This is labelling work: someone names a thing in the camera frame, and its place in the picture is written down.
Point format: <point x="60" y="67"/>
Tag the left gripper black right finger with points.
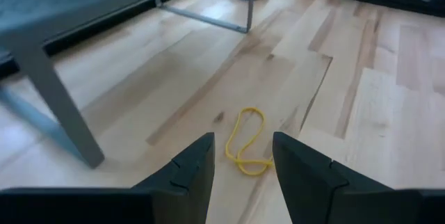
<point x="347" y="203"/>

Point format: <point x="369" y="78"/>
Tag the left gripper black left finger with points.
<point x="104" y="206"/>

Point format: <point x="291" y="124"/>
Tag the yellow rubber band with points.
<point x="240" y="161"/>

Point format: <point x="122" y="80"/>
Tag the grey perforated metal shelf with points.
<point x="52" y="88"/>

